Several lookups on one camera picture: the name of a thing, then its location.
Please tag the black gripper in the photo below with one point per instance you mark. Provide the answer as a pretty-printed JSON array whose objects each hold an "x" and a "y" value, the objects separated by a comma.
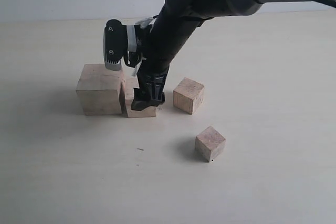
[{"x": 151, "y": 88}]

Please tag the second largest wooden cube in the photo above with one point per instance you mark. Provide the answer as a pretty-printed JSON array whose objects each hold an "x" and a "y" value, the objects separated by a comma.
[{"x": 134, "y": 108}]

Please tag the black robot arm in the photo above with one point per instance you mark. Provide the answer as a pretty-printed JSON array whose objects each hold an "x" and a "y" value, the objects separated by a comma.
[{"x": 155, "y": 43}]

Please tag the smallest wooden cube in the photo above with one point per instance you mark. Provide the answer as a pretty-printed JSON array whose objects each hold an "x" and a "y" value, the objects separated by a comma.
[{"x": 209, "y": 143}]

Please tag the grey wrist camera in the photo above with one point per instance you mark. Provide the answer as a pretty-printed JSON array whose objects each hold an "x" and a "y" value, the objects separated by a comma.
[{"x": 115, "y": 44}]

